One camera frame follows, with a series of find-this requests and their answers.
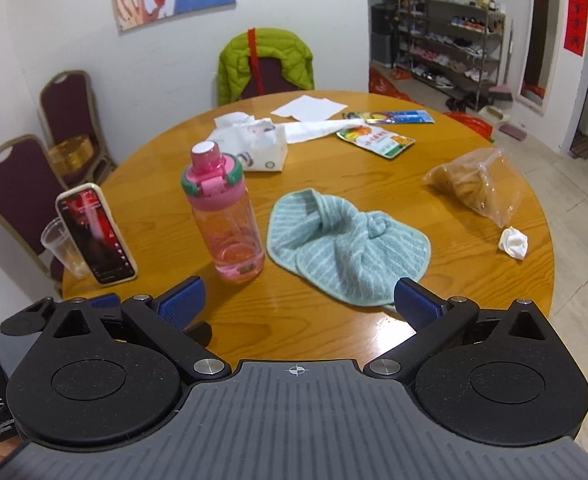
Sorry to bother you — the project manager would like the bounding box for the shoe rack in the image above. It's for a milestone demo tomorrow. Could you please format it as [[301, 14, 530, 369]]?
[[399, 0, 507, 111]]

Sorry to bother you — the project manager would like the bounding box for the red plastic bag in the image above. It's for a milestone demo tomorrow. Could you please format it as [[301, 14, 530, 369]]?
[[369, 66, 417, 103], [444, 111, 495, 143]]

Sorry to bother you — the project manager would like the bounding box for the pink water bottle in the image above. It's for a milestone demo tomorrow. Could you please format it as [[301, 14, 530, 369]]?
[[181, 141, 265, 283]]

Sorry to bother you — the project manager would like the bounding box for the white framed mirror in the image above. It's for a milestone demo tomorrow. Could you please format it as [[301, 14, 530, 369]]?
[[516, 0, 562, 113]]

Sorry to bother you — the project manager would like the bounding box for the clear bag of brown food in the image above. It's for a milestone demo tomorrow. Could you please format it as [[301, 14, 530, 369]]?
[[422, 147, 522, 228]]

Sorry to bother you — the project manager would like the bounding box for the smartphone in pale case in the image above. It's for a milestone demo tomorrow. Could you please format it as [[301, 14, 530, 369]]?
[[55, 183, 138, 285]]

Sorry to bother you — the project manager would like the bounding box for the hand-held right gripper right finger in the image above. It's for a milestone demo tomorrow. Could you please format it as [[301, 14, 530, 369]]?
[[363, 277, 550, 378]]

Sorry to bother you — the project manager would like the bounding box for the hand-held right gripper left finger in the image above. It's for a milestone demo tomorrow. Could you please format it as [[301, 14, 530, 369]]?
[[39, 276, 226, 381]]

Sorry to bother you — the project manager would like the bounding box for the teal striped towel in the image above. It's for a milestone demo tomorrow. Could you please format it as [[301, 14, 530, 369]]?
[[266, 188, 432, 307]]

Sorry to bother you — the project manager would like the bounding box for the green puffer jacket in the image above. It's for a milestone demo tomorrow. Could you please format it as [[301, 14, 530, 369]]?
[[217, 29, 315, 107]]

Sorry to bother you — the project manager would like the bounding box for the gold round tin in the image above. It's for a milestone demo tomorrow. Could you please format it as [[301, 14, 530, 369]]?
[[48, 134, 96, 173]]

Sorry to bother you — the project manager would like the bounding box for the clear plastic cup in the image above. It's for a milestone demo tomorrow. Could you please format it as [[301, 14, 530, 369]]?
[[40, 217, 92, 280]]

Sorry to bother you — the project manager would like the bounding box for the green orange snack packet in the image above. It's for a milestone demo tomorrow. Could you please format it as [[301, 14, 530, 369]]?
[[336, 125, 416, 159]]

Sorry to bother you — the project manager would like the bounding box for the red wall banner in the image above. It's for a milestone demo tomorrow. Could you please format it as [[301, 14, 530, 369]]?
[[564, 0, 588, 57]]

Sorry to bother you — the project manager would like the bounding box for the maroon chair with jacket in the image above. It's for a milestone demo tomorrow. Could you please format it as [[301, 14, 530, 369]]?
[[239, 57, 295, 98]]

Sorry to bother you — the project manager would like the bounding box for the white tissue pack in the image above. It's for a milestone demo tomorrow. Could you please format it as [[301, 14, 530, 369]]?
[[206, 112, 289, 173]]

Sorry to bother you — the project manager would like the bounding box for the maroon gold-framed chair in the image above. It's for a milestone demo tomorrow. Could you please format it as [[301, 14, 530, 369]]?
[[39, 70, 117, 186], [0, 134, 70, 281]]

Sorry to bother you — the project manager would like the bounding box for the pink floor brush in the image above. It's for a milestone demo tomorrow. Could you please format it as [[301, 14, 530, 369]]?
[[488, 85, 514, 107]]

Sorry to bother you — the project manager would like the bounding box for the long blue packet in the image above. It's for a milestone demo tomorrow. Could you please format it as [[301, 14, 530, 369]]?
[[344, 109, 435, 126]]

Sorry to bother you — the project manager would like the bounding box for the white paper sheet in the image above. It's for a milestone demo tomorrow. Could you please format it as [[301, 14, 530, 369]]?
[[270, 94, 349, 122]]

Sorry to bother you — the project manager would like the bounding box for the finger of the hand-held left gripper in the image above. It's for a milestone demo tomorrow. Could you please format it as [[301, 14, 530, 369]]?
[[0, 294, 122, 336], [183, 321, 213, 347]]

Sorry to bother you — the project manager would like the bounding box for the crumpled white tissue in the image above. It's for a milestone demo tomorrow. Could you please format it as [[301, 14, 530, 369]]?
[[498, 226, 529, 261]]

